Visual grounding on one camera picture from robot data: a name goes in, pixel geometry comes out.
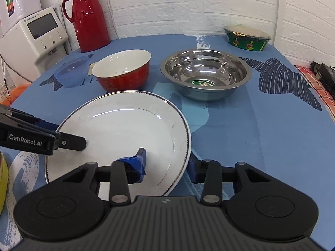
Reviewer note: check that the blue printed tablecloth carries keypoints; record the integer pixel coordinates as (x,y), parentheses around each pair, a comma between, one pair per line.
(235,125)

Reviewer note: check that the black power adapter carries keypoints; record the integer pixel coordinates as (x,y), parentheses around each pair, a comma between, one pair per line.
(327,75)

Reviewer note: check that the red thermos jug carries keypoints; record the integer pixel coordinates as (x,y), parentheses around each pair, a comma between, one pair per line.
(90,23)

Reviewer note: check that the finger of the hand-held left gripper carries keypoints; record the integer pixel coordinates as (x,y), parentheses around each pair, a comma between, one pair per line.
(48,125)
(74,143)

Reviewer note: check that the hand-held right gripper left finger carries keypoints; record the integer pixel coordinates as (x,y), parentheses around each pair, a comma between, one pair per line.
(136,163)

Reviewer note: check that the orange plastic basin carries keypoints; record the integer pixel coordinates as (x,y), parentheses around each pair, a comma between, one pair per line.
(18,91)

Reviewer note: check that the plaid cloth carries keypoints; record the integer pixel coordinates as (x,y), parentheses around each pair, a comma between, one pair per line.
(319,96)

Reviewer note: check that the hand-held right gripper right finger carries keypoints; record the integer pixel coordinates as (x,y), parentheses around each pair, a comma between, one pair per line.
(193,168)

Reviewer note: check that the yellow container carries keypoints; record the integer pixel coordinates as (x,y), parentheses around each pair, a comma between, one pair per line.
(3,183)

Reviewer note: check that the white wall pipe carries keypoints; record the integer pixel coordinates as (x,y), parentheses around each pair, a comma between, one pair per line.
(277,10)

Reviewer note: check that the green tin can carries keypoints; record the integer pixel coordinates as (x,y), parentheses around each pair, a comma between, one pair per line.
(246,43)

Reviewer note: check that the red ceramic bowl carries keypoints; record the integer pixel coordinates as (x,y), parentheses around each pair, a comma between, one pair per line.
(123,81)

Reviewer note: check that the blue plastic bowl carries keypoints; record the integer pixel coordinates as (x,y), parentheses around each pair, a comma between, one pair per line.
(70,75)

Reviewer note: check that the white water dispenser with screen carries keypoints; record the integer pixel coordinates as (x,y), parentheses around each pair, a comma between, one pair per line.
(26,47)

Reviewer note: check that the stainless steel bowl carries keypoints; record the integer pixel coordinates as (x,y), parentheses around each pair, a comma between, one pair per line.
(204,68)

